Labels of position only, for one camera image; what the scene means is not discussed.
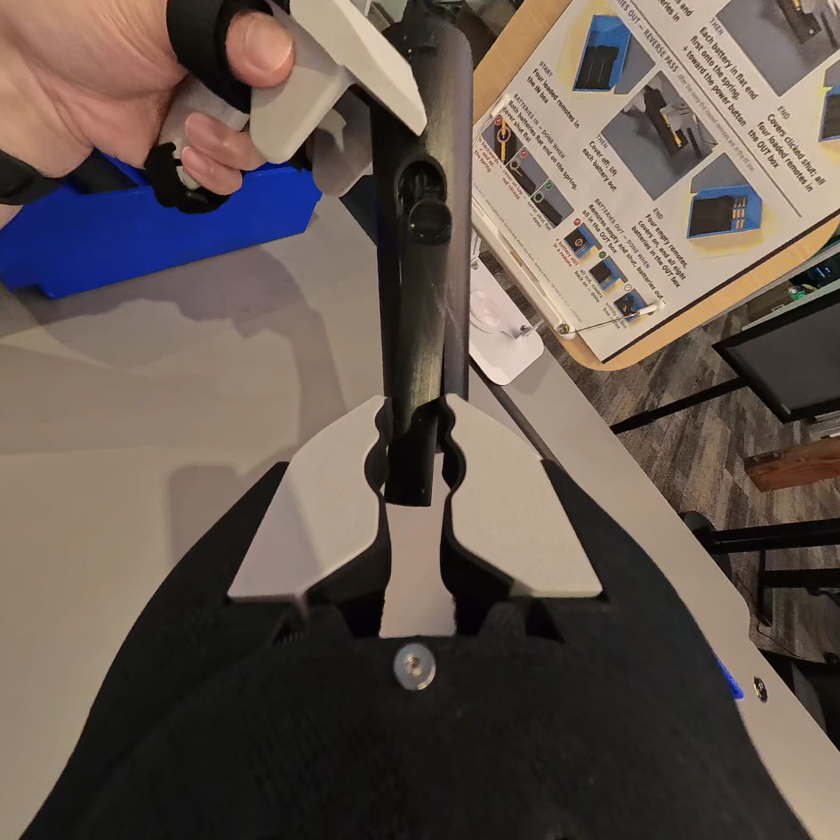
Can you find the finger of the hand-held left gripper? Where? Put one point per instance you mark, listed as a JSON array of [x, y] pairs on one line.
[[348, 151], [335, 66]]

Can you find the person's left hand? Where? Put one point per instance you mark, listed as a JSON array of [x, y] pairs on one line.
[[79, 79]]

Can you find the instruction sheet on stand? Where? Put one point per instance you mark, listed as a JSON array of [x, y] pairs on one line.
[[505, 53]]

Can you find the black remote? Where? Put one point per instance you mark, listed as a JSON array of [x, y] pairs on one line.
[[423, 263]]

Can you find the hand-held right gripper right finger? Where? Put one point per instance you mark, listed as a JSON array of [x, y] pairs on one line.
[[525, 525]]

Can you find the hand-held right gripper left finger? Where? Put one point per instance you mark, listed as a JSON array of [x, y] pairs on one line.
[[309, 525]]

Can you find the blue plastic bin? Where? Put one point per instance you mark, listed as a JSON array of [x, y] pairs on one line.
[[145, 243]]

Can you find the white sign stand base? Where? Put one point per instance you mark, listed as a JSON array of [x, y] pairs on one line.
[[499, 335]]

